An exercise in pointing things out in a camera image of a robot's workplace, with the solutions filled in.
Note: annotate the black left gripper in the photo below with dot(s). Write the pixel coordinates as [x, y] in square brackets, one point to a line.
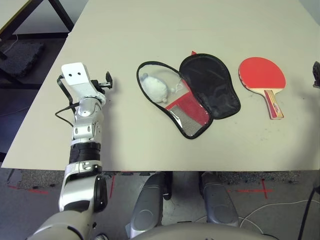
[100, 86]

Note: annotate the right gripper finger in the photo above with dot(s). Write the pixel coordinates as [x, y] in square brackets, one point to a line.
[317, 72]

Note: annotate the red ping-pong paddle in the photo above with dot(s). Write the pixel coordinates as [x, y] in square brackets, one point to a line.
[261, 72]

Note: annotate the red black paddle case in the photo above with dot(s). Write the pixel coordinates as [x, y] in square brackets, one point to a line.
[212, 82]

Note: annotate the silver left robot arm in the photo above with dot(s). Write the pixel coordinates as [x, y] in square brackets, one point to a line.
[85, 125]

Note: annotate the dark foam floor mat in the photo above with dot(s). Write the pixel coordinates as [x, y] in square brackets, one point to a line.
[20, 57]

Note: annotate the short red floor tape strip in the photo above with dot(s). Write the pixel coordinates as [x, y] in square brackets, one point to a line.
[112, 186]

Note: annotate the speckled grey foam floor mat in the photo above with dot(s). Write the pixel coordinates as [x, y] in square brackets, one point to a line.
[250, 177]

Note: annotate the grey robot left leg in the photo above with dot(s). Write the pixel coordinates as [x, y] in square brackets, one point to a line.
[147, 205]

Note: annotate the grey robot leg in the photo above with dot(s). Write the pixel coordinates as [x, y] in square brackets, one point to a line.
[147, 205]
[220, 205]

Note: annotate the long red floor tape line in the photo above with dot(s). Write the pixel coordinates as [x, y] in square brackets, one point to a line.
[35, 191]

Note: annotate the grey robot right leg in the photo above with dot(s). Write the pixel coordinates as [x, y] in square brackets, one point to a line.
[220, 205]

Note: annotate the grey robot torso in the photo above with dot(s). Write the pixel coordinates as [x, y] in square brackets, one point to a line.
[195, 232]

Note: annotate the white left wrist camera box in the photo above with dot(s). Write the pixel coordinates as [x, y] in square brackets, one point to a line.
[76, 77]

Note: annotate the black metal table frame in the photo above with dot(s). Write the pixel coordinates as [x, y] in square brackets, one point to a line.
[61, 15]

